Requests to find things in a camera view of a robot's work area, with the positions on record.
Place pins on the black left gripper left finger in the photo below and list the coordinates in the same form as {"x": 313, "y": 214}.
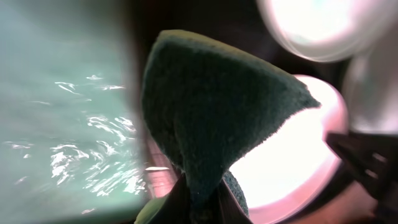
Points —
{"x": 176, "y": 207}

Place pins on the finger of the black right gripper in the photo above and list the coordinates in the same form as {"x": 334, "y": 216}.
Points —
{"x": 372, "y": 160}

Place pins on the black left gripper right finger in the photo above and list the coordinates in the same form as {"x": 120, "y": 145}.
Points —
{"x": 229, "y": 210}

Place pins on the pink plate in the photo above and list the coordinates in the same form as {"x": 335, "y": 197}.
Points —
{"x": 277, "y": 180}

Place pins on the dark green sponge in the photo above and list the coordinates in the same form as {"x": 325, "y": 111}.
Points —
{"x": 207, "y": 104}

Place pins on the green plate with stain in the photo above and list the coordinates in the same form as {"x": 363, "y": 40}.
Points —
{"x": 327, "y": 30}

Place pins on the green rectangular soap tray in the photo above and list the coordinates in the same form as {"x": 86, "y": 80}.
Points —
{"x": 70, "y": 148}

